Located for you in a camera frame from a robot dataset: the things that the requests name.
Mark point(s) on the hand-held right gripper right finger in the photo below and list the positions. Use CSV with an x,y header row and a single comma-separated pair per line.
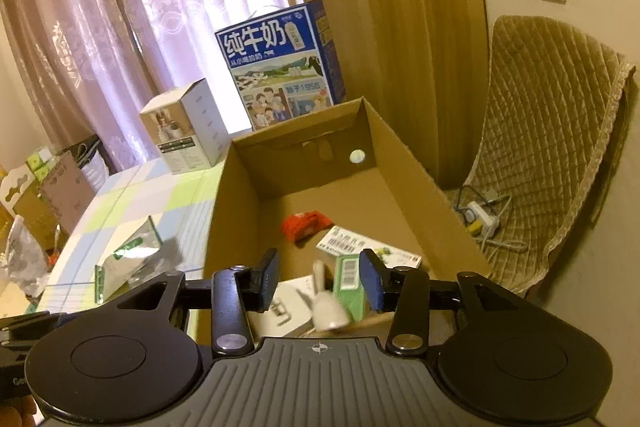
x,y
371,282

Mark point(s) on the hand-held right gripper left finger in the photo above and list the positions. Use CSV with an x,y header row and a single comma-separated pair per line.
x,y
270,281

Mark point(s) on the white medicine box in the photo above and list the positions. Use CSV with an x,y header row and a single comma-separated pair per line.
x,y
345,242

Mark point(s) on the white plastic spoon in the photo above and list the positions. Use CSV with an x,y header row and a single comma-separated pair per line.
x,y
327,312

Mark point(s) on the red snack packet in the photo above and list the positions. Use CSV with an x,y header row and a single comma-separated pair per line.
x,y
305,226

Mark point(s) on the brown cardboard box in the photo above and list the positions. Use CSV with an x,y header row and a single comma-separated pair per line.
x,y
395,157

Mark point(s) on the person's left hand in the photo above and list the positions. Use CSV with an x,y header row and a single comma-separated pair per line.
x,y
20,414

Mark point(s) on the clear plastic bag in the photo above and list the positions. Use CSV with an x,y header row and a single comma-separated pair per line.
x,y
22,257

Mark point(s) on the silver green foil packet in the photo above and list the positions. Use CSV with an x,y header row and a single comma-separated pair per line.
x,y
135,262

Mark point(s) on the white power strip on chair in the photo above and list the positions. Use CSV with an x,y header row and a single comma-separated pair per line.
x,y
505,244

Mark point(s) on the checked tablecloth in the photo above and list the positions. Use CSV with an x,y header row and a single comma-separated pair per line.
x,y
145,192

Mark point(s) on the brown paper bag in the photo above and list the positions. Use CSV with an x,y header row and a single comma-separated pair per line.
x,y
67,192

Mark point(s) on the white product box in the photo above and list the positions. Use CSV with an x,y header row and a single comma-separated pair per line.
x,y
200,122

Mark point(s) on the white green small box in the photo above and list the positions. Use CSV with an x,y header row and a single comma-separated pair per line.
x,y
40,162

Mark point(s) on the blue milk carton box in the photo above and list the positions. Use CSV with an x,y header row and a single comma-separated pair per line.
x,y
280,57

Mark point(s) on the quilted beige chair cushion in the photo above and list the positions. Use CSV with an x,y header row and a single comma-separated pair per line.
x,y
540,107

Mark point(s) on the wooden wardrobe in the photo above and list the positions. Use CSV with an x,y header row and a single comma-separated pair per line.
x,y
390,7

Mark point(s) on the pink curtain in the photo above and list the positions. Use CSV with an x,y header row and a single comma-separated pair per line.
x,y
100,7

